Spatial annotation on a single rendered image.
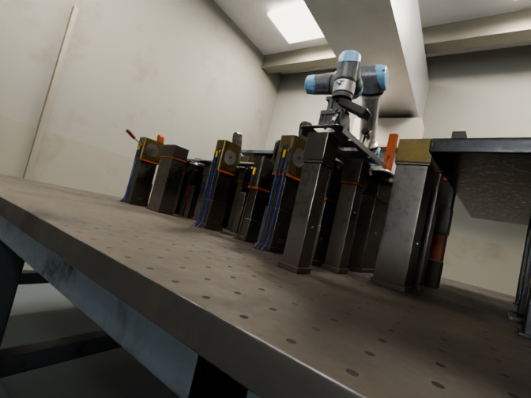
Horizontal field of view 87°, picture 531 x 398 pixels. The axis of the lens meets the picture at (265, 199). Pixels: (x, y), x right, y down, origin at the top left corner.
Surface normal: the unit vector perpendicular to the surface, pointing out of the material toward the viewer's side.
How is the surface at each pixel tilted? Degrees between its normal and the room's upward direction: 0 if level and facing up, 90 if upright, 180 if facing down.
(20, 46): 90
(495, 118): 90
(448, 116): 90
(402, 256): 90
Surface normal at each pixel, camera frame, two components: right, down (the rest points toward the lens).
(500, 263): -0.54, -0.18
